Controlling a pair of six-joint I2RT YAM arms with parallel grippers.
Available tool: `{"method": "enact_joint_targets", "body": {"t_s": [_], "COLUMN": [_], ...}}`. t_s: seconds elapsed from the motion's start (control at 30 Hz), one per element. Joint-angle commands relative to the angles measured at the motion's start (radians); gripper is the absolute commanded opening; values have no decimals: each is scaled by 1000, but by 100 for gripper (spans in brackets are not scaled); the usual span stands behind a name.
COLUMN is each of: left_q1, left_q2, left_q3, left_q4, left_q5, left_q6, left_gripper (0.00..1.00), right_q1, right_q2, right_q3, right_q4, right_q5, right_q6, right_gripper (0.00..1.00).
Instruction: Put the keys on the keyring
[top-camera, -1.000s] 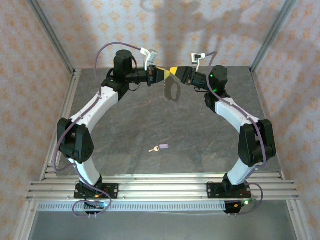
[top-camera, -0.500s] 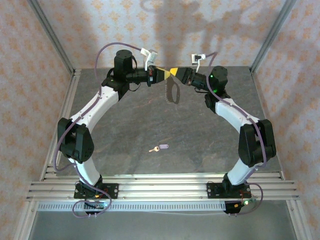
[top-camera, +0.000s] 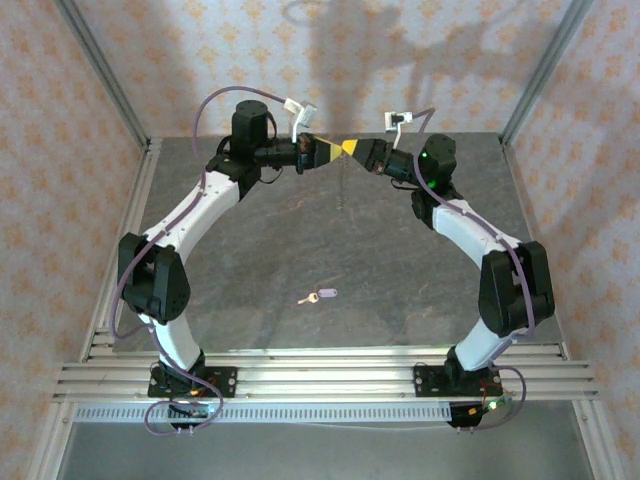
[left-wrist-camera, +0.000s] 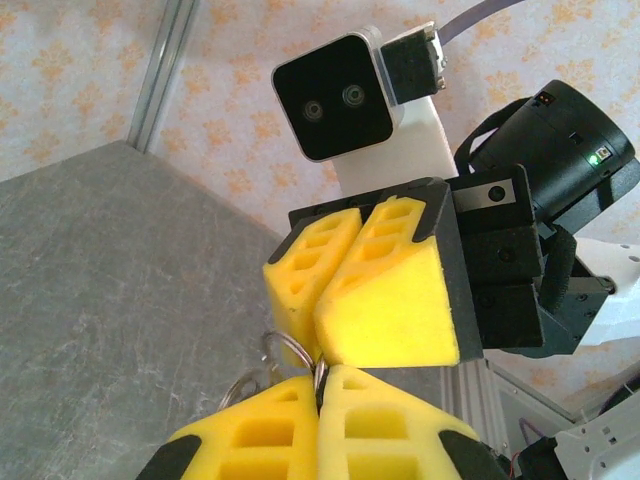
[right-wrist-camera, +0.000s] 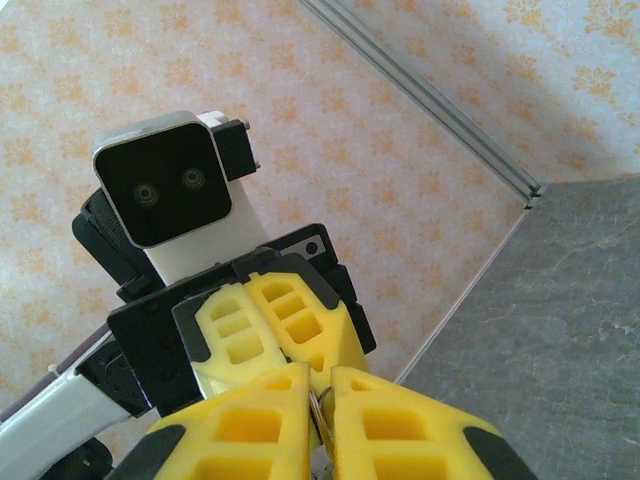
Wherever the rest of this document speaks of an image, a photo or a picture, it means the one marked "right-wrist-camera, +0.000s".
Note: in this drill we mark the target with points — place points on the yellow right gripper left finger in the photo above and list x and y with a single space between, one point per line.
240 425

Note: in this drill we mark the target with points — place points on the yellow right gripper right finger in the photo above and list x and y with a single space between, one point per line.
410 435

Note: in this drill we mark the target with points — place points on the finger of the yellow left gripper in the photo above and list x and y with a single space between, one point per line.
325 345
215 365

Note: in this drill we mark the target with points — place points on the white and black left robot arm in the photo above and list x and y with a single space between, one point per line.
50 415

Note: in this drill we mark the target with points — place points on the left wrist camera on white mount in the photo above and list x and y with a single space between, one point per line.
165 180

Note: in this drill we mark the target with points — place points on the aluminium frame post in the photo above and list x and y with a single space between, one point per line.
430 97

